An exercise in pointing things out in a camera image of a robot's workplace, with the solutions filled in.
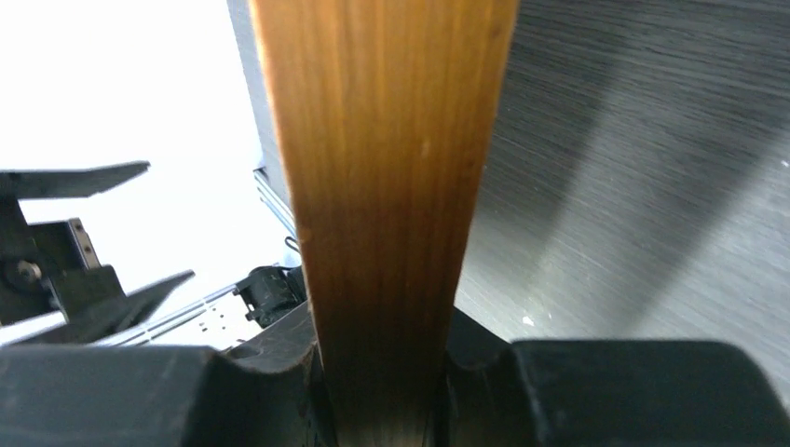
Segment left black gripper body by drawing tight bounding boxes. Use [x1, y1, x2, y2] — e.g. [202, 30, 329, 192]
[1, 196, 124, 326]

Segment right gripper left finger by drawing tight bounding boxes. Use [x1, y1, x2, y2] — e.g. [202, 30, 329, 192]
[1, 305, 335, 446]

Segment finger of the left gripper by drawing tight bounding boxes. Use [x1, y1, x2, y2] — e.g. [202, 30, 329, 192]
[24, 270, 196, 345]
[1, 161, 150, 200]

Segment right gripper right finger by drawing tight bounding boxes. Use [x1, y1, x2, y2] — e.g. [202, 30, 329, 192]
[431, 311, 789, 446]

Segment wooden picture frame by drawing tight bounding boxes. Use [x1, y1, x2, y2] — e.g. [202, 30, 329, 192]
[250, 1, 519, 446]

